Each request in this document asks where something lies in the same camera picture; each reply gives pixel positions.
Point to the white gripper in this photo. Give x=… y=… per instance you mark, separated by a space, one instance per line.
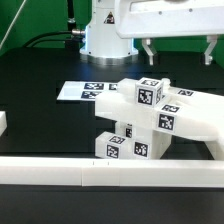
x=168 y=18

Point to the white tagged cube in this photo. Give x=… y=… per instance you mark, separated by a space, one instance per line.
x=148 y=91

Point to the white chair back frame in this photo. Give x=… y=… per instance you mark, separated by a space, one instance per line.
x=181 y=112

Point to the black vertical pole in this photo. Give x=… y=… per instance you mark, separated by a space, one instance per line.
x=71 y=23

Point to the white marker base plate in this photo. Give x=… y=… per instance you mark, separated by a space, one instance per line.
x=83 y=90

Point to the white U-shaped obstacle wall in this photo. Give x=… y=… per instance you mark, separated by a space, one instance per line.
x=109 y=172

